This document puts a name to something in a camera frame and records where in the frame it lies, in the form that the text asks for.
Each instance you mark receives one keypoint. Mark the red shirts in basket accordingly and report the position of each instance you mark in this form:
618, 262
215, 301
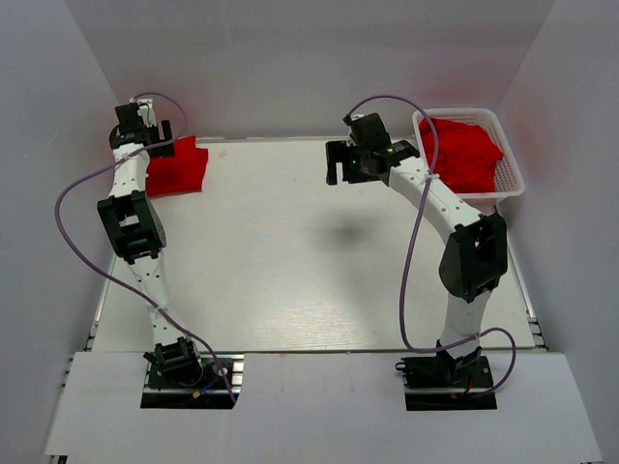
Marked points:
467, 157

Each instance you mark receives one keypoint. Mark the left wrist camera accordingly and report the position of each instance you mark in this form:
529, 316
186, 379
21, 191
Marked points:
136, 114

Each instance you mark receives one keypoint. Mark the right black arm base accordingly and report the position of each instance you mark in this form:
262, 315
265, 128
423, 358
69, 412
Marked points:
427, 390

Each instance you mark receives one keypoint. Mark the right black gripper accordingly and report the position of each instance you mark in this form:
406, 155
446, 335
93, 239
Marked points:
339, 153

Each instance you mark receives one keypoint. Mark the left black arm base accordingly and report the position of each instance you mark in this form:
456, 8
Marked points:
209, 388

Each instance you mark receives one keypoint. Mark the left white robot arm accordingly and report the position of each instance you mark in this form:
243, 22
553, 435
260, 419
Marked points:
134, 228

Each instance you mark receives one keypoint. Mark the red t shirt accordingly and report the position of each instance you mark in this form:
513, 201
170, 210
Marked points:
182, 173

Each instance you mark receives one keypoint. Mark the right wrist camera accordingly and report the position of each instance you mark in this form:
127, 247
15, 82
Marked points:
349, 121

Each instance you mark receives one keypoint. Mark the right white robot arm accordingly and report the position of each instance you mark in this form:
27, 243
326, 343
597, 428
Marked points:
475, 254

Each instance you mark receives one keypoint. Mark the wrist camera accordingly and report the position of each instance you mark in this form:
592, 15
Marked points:
136, 114
349, 121

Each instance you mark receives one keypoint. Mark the white plastic basket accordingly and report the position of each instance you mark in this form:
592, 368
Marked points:
508, 181

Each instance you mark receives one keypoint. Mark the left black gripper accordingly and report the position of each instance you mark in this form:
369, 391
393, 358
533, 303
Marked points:
166, 130

